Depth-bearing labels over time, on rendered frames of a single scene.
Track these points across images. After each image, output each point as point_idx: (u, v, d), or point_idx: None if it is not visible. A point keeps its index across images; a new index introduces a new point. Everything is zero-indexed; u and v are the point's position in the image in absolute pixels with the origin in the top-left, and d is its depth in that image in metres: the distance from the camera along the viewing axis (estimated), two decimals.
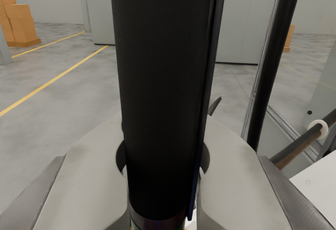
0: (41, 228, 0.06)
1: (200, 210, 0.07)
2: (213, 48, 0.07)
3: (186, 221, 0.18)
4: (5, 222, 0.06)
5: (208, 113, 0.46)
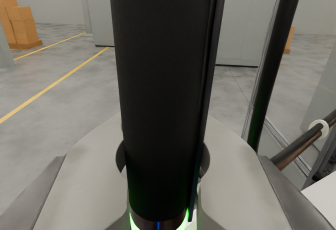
0: (41, 228, 0.06)
1: (200, 210, 0.07)
2: (213, 50, 0.07)
3: (186, 221, 0.18)
4: (5, 222, 0.06)
5: None
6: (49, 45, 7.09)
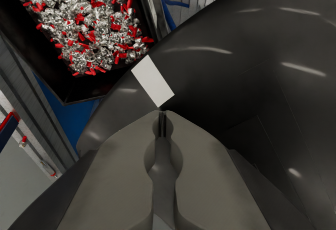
0: (70, 217, 0.06)
1: (177, 214, 0.06)
2: None
3: None
4: (40, 206, 0.06)
5: None
6: None
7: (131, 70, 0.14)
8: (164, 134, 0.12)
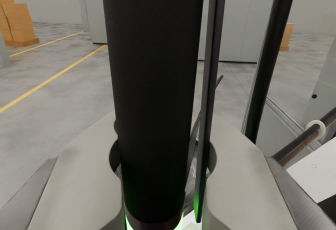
0: None
1: (206, 209, 0.07)
2: (216, 51, 0.07)
3: (184, 223, 0.18)
4: None
5: None
6: (46, 43, 7.01)
7: None
8: None
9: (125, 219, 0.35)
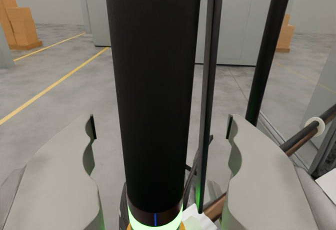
0: None
1: (226, 210, 0.07)
2: (214, 50, 0.08)
3: (184, 216, 0.18)
4: None
5: None
6: (48, 46, 7.10)
7: None
8: (227, 136, 0.12)
9: None
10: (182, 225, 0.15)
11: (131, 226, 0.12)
